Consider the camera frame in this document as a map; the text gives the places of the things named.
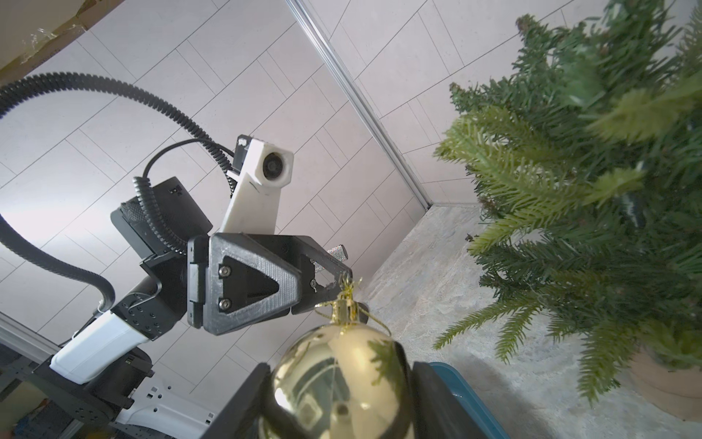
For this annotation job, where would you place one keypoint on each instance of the teal plastic bin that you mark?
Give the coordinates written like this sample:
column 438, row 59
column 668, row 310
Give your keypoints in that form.
column 470, row 401

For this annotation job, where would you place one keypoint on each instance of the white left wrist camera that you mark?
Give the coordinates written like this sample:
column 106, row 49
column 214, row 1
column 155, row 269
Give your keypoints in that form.
column 261, row 170

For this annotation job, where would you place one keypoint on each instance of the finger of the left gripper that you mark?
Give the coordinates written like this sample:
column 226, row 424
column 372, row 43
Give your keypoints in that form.
column 322, row 272

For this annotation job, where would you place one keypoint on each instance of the small green christmas tree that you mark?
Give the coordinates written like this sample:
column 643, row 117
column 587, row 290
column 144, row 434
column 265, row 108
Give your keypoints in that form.
column 587, row 165

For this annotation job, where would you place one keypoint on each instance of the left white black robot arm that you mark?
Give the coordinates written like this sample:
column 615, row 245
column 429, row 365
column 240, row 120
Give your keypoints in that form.
column 102, row 375

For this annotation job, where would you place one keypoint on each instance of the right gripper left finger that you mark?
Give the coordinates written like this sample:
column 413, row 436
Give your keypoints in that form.
column 243, row 415

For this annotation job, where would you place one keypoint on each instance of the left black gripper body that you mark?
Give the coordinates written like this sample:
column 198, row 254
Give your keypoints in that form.
column 220, row 282

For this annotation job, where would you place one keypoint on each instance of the shiny gold ball ornament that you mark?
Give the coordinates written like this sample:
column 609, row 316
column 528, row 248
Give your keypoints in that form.
column 343, row 379

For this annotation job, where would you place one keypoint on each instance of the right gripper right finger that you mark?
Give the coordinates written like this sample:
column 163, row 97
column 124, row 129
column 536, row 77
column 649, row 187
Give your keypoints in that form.
column 438, row 414

